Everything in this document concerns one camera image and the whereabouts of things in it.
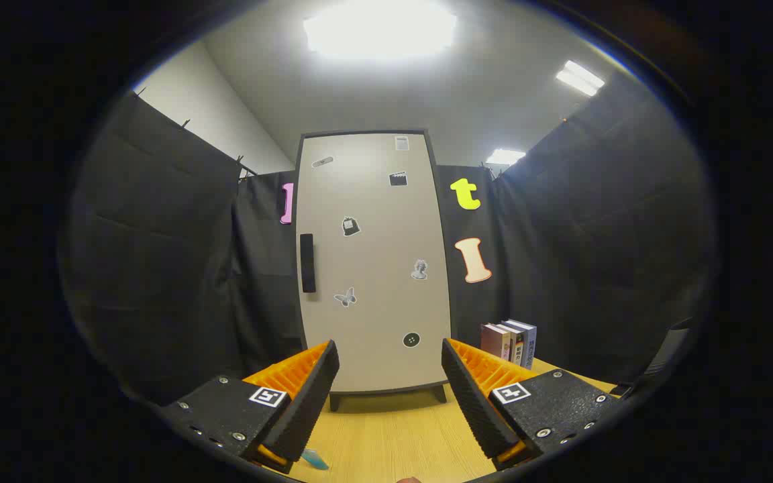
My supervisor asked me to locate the blue-grey book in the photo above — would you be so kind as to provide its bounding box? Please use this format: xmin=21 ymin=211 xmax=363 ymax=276
xmin=509 ymin=319 xmax=537 ymax=370

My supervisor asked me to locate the black door handle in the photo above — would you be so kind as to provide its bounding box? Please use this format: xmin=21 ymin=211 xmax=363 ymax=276
xmin=300 ymin=233 xmax=317 ymax=294

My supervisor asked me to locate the black ribbed object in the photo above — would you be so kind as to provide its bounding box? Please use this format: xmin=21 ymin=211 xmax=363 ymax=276
xmin=611 ymin=317 xmax=696 ymax=396

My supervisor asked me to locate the black backdrop cloth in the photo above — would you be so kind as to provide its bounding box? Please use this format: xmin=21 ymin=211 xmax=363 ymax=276
xmin=58 ymin=70 xmax=719 ymax=407

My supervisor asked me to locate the small ceiling light panel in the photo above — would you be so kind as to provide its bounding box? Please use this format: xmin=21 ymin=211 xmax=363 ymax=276
xmin=485 ymin=148 xmax=527 ymax=166

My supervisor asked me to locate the long ceiling light panel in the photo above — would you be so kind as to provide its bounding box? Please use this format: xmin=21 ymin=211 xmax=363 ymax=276
xmin=556 ymin=60 xmax=606 ymax=97

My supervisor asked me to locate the large ceiling light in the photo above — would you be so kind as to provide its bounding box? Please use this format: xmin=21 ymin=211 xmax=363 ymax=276
xmin=303 ymin=0 xmax=458 ymax=60

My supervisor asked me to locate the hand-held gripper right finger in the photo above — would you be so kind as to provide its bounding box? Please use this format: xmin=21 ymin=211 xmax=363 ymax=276
xmin=442 ymin=337 xmax=622 ymax=472

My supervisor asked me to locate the white and dark book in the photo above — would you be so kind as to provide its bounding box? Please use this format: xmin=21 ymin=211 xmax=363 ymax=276
xmin=497 ymin=322 xmax=525 ymax=366

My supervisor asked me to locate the dark grey cabinet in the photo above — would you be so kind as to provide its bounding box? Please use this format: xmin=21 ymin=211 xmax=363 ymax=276
xmin=293 ymin=129 xmax=454 ymax=413

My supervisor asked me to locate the beige cabinet door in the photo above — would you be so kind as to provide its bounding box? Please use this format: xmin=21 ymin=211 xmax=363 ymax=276
xmin=297 ymin=133 xmax=452 ymax=393

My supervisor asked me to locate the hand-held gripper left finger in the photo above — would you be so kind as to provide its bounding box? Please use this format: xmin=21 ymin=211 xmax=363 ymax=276
xmin=158 ymin=339 xmax=340 ymax=474

